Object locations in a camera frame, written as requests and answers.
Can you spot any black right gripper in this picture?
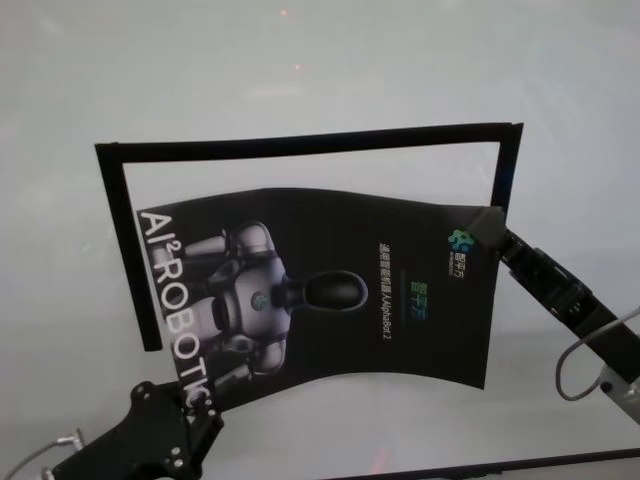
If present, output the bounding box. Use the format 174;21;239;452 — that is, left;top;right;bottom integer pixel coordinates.
464;205;632;387

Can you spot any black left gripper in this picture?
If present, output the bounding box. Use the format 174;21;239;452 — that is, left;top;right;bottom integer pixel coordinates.
52;380;225;480

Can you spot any black rectangular tape frame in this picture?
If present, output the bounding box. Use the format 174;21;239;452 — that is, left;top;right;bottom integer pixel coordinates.
93;121;525;353

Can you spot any grey cable with metal plug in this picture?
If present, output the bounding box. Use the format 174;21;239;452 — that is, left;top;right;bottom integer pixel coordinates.
0;427;86;476

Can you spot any black robot poster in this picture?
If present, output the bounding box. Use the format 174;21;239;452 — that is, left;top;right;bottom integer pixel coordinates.
135;185;505;412

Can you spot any grey looped cable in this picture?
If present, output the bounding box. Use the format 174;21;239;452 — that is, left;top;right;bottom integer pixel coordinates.
556;307;640;401

